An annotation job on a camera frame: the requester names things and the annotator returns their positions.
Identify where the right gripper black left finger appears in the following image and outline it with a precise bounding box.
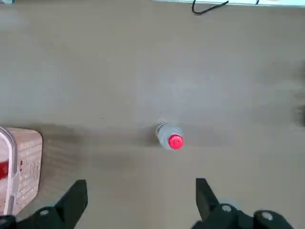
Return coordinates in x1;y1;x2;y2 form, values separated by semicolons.
0;179;88;229

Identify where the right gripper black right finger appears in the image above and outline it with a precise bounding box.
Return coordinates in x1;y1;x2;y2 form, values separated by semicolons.
190;177;295;229

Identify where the red cola bottle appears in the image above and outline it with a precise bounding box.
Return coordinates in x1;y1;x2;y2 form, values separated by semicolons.
0;161;10;180

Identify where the clear water bottle red cap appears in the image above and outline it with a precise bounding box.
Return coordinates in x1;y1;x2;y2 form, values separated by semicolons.
155;121;184;151

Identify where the pink plastic basket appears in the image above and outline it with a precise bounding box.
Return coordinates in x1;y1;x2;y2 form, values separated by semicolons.
0;127;43;215

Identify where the black cable on white surface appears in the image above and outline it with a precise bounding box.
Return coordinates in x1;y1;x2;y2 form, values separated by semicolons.
192;0;229;15

